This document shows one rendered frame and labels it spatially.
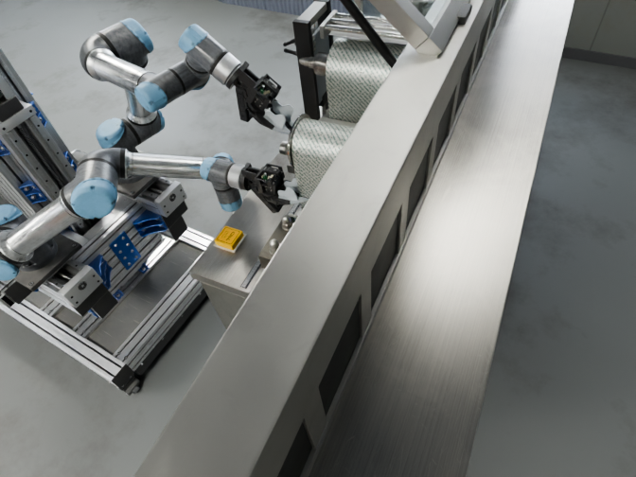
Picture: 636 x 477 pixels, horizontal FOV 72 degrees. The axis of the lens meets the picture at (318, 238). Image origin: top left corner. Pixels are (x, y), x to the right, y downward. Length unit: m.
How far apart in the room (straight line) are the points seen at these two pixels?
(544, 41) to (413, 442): 1.00
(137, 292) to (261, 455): 2.08
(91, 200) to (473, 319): 1.10
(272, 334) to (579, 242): 2.51
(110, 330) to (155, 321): 0.23
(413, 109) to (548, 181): 2.52
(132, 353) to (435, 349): 1.75
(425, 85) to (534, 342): 1.85
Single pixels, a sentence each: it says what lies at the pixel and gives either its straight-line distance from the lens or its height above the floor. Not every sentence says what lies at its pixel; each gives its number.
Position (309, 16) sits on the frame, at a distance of 1.42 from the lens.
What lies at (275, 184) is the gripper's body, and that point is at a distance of 1.28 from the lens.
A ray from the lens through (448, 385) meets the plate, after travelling 0.61.
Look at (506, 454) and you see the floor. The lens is 2.14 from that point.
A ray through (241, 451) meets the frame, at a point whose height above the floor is 1.65.
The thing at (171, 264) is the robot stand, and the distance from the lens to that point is 2.44.
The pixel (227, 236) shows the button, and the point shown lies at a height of 0.92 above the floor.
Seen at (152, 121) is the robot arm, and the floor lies 1.02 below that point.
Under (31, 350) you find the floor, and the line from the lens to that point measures 2.81.
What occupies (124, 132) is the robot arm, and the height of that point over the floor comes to 1.02.
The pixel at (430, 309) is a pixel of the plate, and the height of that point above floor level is 1.44.
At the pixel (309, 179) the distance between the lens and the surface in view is 1.22.
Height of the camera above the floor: 2.00
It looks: 50 degrees down
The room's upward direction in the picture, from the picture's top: 8 degrees counter-clockwise
